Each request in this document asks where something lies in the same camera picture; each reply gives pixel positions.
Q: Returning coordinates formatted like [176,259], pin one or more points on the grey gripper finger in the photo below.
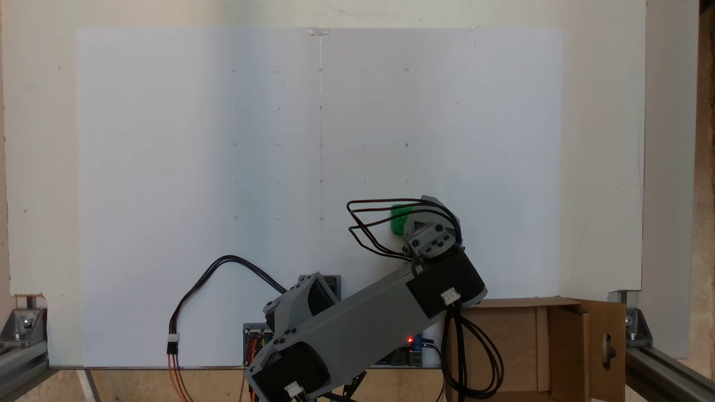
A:
[413,224]
[447,215]

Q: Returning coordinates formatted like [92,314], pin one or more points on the green dice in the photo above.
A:
[399,222]

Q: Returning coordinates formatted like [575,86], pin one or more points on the grey black Koch robot arm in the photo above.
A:
[357,329]

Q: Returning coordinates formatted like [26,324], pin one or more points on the brown cardboard box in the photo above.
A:
[558,357]

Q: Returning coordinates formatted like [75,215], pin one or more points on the clear tape strip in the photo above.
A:
[319,32]

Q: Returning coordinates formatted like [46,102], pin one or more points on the white paper sheet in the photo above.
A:
[167,167]

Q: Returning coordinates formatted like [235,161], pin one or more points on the metal corner bracket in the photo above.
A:
[637,329]
[25,324]

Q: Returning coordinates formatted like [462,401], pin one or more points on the aluminium frame post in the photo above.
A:
[665,374]
[17,363]

